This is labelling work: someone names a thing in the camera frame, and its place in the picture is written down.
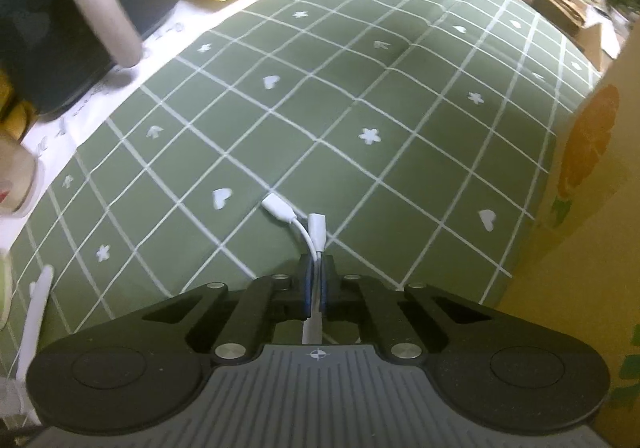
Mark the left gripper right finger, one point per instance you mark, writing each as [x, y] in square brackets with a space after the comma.
[409, 325]

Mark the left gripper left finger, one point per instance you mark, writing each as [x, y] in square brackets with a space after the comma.
[232, 325]

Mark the cardboard box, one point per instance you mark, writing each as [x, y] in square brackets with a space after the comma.
[578, 272]

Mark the white gimbal tripod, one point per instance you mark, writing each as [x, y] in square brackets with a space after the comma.
[15, 399]

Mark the grey lid shaker bottle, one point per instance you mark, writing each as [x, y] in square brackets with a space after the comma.
[19, 176]

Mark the black air fryer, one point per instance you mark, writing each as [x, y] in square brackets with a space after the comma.
[54, 51]

